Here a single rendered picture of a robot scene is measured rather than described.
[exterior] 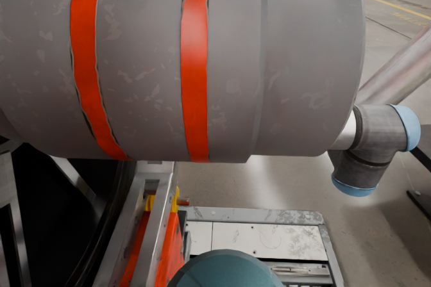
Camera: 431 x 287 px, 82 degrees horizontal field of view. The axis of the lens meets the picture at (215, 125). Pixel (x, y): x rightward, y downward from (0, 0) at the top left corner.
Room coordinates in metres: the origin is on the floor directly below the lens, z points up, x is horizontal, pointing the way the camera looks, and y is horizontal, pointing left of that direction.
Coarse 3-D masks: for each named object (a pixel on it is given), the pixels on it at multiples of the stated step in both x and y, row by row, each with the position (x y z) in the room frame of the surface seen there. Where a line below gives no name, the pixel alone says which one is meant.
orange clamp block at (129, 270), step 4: (132, 256) 0.15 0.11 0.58; (136, 256) 0.15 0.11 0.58; (132, 260) 0.15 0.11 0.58; (136, 260) 0.15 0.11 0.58; (160, 260) 0.15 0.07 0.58; (128, 264) 0.14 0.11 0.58; (132, 264) 0.14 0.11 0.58; (160, 264) 0.15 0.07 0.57; (128, 268) 0.14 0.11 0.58; (132, 268) 0.14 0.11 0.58; (124, 272) 0.13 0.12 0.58; (128, 272) 0.13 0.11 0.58; (132, 272) 0.13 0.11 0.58; (124, 276) 0.13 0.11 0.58; (128, 276) 0.13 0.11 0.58; (132, 276) 0.13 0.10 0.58; (156, 276) 0.13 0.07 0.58; (124, 280) 0.12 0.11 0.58; (128, 280) 0.12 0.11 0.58; (156, 280) 0.13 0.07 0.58; (120, 284) 0.12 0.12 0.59; (124, 284) 0.12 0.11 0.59; (128, 284) 0.12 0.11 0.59; (156, 284) 0.12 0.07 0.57
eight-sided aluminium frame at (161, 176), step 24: (144, 168) 0.27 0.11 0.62; (168, 168) 0.27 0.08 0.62; (144, 192) 0.25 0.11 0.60; (168, 192) 0.23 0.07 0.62; (120, 216) 0.19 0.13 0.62; (168, 216) 0.21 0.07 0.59; (120, 240) 0.16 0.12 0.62; (144, 240) 0.16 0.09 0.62; (120, 264) 0.13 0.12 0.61; (144, 264) 0.13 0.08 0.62
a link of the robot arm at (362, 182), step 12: (336, 156) 0.41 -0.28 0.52; (348, 156) 0.37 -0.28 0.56; (336, 168) 0.39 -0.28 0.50; (348, 168) 0.36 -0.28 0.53; (360, 168) 0.34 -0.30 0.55; (372, 168) 0.34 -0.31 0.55; (384, 168) 0.34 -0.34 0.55; (336, 180) 0.37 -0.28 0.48; (348, 180) 0.35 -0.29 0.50; (360, 180) 0.34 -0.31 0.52; (372, 180) 0.33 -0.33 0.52; (348, 192) 0.34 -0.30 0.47; (360, 192) 0.33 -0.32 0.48
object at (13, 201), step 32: (0, 160) 0.14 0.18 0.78; (32, 160) 0.28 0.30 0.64; (64, 160) 0.20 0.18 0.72; (96, 160) 0.28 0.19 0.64; (0, 192) 0.13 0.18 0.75; (32, 192) 0.23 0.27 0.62; (64, 192) 0.23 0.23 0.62; (96, 192) 0.23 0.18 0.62; (0, 224) 0.12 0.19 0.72; (32, 224) 0.18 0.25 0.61; (64, 224) 0.18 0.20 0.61; (96, 224) 0.18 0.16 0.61; (0, 256) 0.10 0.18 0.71; (32, 256) 0.14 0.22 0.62; (64, 256) 0.14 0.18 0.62
